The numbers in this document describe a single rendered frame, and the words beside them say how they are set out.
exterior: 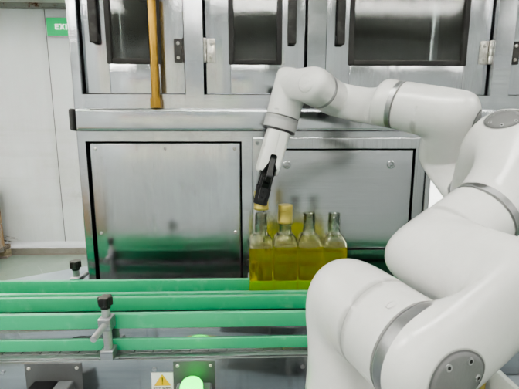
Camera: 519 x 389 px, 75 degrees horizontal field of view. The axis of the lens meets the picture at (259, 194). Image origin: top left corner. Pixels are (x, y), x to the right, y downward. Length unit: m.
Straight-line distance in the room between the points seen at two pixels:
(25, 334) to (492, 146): 0.88
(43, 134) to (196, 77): 3.67
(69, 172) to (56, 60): 1.21
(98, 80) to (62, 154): 3.42
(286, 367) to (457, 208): 0.49
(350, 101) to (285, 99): 0.14
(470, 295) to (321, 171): 0.66
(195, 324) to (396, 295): 0.50
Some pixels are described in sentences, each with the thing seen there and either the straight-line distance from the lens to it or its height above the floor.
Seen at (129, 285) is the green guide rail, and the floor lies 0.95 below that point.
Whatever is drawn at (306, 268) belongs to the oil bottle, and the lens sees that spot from 0.82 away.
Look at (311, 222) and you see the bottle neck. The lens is 0.81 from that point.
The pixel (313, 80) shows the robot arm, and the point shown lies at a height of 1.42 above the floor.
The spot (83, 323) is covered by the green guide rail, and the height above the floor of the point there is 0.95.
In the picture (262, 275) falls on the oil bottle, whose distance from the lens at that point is 0.81.
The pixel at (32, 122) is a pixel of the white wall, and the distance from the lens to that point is 4.58.
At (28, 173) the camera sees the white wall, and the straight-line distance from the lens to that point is 4.64.
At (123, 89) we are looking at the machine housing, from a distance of 1.02.
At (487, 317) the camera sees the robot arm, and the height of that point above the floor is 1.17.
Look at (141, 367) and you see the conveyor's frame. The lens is 0.80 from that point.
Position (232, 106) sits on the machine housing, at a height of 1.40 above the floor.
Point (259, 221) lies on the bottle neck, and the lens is 0.79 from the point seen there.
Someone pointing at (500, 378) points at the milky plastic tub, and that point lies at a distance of 0.92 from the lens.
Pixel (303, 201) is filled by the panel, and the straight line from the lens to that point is 0.94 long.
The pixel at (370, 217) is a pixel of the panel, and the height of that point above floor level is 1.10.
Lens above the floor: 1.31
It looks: 9 degrees down
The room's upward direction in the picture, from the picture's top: straight up
